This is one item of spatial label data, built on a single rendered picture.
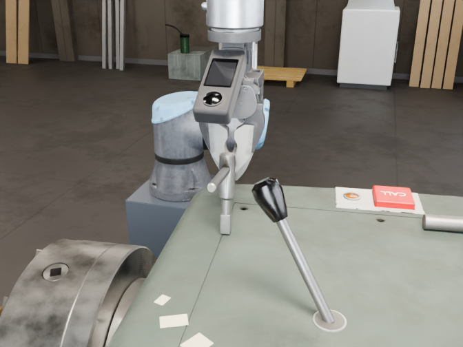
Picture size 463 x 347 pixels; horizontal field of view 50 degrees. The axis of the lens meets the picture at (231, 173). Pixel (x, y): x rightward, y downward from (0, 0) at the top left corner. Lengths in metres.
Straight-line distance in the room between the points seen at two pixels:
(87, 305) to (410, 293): 0.39
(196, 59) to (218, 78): 6.63
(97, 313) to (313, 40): 7.29
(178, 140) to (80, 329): 0.57
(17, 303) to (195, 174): 0.58
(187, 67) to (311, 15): 1.99
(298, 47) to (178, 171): 6.78
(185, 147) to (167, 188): 0.11
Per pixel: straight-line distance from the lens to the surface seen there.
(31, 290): 0.70
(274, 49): 7.76
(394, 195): 0.83
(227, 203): 0.69
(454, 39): 7.39
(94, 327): 0.65
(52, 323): 0.67
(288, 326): 0.55
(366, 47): 6.93
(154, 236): 1.19
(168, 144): 1.12
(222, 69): 0.65
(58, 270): 0.72
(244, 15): 0.65
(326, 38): 7.77
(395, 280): 0.65
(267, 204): 0.51
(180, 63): 7.36
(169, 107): 1.09
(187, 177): 1.14
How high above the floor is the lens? 1.61
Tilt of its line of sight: 23 degrees down
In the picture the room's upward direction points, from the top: straight up
